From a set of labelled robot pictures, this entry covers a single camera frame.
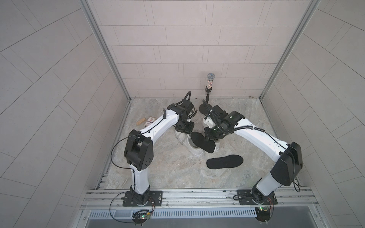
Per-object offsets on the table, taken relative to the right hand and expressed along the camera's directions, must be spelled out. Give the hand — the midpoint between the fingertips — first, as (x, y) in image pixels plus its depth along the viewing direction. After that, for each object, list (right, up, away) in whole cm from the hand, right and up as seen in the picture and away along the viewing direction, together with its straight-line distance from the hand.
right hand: (203, 139), depth 77 cm
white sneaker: (-10, -1, +5) cm, 11 cm away
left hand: (-6, +3, +8) cm, 11 cm away
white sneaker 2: (+9, -3, +5) cm, 10 cm away
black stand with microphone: (+5, +36, +10) cm, 38 cm away
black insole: (+15, -15, +8) cm, 23 cm away
